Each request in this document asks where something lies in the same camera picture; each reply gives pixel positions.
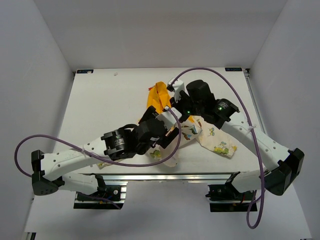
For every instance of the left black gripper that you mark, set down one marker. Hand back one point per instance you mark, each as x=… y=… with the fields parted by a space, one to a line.
x=164 y=140

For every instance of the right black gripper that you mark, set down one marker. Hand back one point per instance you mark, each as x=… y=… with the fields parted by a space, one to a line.
x=177 y=105

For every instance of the yellow patterned child jacket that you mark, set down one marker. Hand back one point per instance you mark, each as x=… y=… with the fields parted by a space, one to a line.
x=193 y=128

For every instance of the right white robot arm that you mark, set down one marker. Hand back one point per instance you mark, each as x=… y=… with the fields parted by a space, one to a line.
x=280 y=165

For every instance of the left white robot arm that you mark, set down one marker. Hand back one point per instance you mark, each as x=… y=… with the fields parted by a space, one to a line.
x=54 y=171

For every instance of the right blue table label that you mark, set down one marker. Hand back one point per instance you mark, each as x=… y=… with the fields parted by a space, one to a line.
x=233 y=69

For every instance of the blue table label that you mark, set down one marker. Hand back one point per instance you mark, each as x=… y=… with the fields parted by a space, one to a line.
x=84 y=71
x=233 y=69

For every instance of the left blue table label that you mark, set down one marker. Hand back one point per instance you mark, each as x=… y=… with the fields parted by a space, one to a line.
x=84 y=71

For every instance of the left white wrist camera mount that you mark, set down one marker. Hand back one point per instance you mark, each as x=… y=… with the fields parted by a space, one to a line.
x=168 y=118

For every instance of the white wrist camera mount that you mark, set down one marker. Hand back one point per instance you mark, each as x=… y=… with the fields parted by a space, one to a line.
x=175 y=86
x=168 y=118

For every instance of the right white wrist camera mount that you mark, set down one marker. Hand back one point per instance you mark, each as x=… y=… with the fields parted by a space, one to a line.
x=175 y=86

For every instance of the aluminium table right rail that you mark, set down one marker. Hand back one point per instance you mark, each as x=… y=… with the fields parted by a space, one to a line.
x=246 y=72

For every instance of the aluminium table rail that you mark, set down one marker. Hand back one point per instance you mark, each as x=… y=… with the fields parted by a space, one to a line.
x=246 y=72
x=167 y=177

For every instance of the aluminium table front rail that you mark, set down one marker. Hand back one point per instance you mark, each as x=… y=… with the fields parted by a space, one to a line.
x=167 y=177

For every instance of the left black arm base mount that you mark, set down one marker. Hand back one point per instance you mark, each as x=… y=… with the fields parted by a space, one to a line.
x=109 y=196

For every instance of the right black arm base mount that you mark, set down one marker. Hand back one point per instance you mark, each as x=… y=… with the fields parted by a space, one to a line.
x=225 y=198

